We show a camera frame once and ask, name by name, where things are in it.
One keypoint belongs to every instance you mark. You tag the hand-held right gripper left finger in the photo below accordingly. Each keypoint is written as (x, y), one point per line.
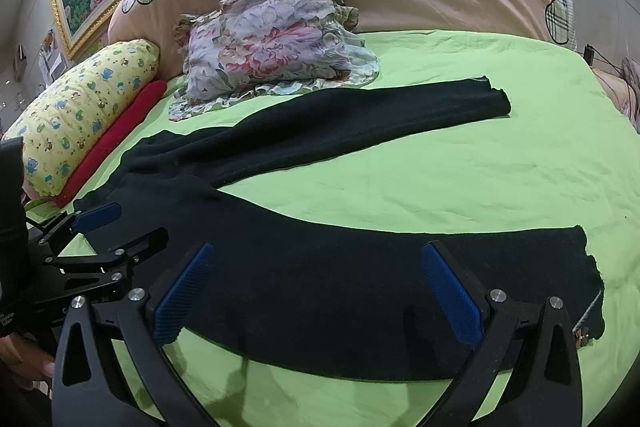
(182, 294)

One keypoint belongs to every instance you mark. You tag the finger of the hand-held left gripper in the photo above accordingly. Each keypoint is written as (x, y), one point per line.
(97, 216)
(140, 244)

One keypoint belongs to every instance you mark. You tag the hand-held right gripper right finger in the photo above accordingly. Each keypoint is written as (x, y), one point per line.
(452, 302)

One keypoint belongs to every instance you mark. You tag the black pants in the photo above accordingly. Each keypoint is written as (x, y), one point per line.
(325, 267)

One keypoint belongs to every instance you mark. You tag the person's left hand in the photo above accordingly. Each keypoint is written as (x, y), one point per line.
(32, 363)

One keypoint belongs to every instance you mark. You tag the red cloth bolster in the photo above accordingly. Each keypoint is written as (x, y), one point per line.
(125, 122)

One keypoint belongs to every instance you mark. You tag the yellow cartoon print pillow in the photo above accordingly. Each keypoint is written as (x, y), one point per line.
(85, 107)

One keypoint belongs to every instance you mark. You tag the green bed sheet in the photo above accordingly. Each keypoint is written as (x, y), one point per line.
(450, 167)

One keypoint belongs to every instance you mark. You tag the floral ruffled pillow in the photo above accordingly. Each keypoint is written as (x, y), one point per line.
(260, 47)

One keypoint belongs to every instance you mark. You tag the pink patterned cloth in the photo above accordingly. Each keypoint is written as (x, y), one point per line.
(617, 94)

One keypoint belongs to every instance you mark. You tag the paper notes on wall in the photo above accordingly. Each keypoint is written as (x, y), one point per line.
(50, 57)

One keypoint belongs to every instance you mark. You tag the black wall plug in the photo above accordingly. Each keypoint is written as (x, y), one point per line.
(589, 53)

